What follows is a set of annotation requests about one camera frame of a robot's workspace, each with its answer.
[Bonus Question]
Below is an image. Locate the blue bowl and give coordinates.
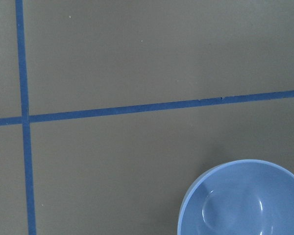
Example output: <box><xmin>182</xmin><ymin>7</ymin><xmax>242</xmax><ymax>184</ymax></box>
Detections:
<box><xmin>177</xmin><ymin>160</ymin><xmax>294</xmax><ymax>235</ymax></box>

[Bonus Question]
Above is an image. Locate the brown paper table cover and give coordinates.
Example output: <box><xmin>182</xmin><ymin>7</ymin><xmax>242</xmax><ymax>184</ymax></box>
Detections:
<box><xmin>0</xmin><ymin>0</ymin><xmax>294</xmax><ymax>235</ymax></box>

